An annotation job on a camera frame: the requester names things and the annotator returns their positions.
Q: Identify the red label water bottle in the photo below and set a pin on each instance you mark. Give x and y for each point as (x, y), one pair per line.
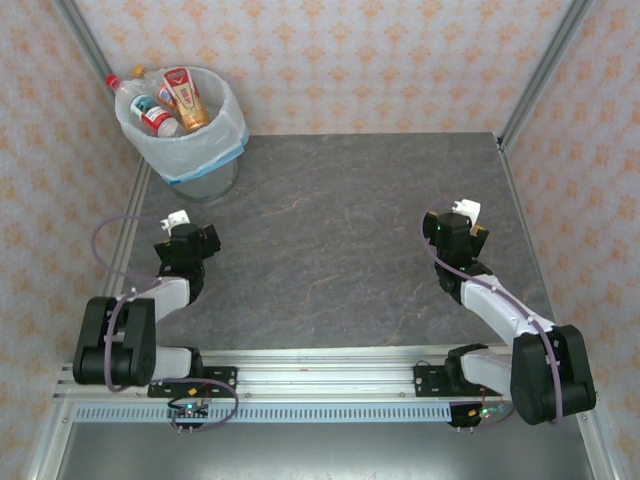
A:
(150, 115)

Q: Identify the amber tea bottle red label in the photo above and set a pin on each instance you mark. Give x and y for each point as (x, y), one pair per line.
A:
(189, 102)

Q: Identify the orange label clear bottle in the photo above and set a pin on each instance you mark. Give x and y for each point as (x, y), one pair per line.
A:
(140, 71)

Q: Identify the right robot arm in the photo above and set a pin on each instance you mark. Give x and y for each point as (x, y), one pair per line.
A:
(550, 375)

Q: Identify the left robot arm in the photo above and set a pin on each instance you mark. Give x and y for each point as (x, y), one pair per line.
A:
(115, 340)

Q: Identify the clear plastic bin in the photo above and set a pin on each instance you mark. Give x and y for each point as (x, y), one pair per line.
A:
(210, 182)

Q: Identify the trash bin with white bag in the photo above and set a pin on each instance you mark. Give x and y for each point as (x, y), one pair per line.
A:
(200, 150)

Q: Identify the grey metal sheet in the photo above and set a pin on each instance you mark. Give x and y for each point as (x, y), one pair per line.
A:
(325, 455)

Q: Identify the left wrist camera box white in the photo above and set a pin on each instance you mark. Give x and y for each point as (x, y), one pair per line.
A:
(179, 217)

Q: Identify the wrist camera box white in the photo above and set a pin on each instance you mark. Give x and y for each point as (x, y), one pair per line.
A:
(179, 217)
(470, 206)

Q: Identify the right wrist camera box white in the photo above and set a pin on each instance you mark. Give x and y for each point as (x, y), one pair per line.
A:
(470, 206)

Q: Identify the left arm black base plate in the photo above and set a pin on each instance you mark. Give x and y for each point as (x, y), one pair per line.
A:
(222, 377)

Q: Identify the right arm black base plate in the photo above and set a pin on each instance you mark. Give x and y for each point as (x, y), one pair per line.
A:
(425, 382)

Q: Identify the aluminium mounting rail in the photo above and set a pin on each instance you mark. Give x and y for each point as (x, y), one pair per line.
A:
(325, 380)

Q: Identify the aluminium frame post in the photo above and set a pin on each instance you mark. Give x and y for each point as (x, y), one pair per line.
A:
(50, 445)
(597, 445)
(86, 40)
(556, 50)

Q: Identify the aluminium lower frame post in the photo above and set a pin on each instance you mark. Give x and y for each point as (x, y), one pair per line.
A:
(597, 445)
(50, 445)

